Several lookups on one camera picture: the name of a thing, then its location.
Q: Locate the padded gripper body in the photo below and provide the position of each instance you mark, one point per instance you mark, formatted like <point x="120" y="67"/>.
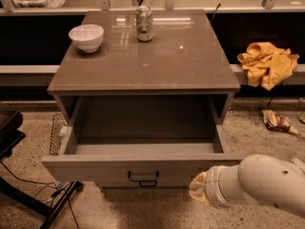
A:
<point x="212" y="184"/>

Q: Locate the grey top drawer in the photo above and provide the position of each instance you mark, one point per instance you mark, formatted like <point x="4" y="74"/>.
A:
<point x="140" y="141"/>

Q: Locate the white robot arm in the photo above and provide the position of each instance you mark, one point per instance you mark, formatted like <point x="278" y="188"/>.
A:
<point x="256" y="180"/>

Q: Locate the grey cabinet with glossy top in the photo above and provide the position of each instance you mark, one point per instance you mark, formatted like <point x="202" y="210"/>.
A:
<point x="183" y="58"/>

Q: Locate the brown snack bag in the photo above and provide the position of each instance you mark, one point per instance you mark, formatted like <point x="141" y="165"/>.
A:
<point x="277" y="122"/>

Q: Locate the yellow crumpled cloth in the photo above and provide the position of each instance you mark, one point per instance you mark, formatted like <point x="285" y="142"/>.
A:
<point x="267" y="65"/>

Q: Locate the green white soda can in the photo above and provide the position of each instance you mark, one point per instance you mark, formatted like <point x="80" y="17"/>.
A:
<point x="144" y="23"/>

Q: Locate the white ceramic bowl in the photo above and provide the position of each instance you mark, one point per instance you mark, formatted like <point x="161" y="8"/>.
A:
<point x="87" y="38"/>

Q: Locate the black chair base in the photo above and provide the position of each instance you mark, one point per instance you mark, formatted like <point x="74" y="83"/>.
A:
<point x="24" y="171"/>

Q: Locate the wire mesh basket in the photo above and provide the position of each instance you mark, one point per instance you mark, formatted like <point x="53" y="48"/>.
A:
<point x="58" y="129"/>

